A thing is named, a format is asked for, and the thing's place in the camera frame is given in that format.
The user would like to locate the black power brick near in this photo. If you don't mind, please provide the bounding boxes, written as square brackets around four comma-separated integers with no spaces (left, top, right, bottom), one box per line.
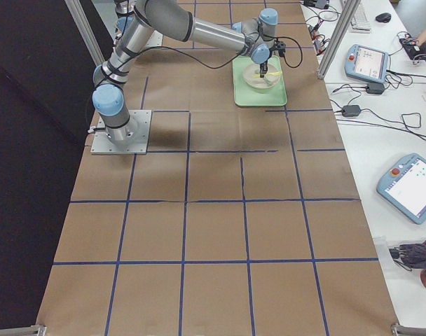
[341,105,362,118]

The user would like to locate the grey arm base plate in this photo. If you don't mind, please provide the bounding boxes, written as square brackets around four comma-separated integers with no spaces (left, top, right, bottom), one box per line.
[90,110,152,155]

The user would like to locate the black power brick far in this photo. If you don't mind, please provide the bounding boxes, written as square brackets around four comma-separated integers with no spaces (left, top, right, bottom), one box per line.
[365,83,385,95]

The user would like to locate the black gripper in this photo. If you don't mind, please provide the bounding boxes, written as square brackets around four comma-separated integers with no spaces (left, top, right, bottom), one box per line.
[259,61,268,78]

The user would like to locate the folded dark umbrella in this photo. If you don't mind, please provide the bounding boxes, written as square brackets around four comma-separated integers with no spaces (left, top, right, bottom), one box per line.
[389,240,426,272]

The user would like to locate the white round plate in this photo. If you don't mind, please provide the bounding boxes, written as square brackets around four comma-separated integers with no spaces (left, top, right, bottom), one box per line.
[242,64,282,91]

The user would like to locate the aluminium frame post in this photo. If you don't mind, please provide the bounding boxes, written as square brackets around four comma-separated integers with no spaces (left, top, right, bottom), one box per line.
[64,0,104,66]
[317,0,360,80]

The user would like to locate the yellow plastic fork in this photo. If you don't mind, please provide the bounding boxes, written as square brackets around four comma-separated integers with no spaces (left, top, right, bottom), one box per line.
[253,71,282,78]

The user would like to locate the black power brick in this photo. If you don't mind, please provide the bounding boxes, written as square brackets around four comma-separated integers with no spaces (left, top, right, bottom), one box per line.
[341,105,362,118]
[365,83,385,95]

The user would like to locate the light green tray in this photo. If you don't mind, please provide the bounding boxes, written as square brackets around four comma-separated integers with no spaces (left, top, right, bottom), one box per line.
[233,56,287,107]

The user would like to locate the near teach pendant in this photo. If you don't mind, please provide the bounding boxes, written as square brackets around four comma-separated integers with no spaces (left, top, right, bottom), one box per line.
[376,153,426,225]

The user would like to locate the teach pendant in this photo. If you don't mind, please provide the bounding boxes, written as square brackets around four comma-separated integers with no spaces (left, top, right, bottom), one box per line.
[376,153,426,225]
[344,44,389,84]

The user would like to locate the black curtain panel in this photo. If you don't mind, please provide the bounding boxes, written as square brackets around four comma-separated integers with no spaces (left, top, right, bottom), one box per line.
[0,1,95,329]

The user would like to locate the black corrugated cable right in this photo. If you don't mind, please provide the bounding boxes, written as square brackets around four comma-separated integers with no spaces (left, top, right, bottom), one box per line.
[135,36,303,70]

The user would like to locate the aluminium frame post left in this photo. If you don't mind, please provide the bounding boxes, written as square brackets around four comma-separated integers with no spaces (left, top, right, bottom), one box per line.
[64,0,104,66]

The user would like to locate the black computer mouse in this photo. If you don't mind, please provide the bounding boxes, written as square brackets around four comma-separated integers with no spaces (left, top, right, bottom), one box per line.
[375,13,392,23]

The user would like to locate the far teach pendant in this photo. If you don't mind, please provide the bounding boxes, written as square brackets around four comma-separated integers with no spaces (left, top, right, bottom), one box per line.
[344,44,389,84]

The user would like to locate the white keyboard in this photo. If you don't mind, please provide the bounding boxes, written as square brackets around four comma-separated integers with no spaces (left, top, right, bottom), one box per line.
[350,3,371,34]

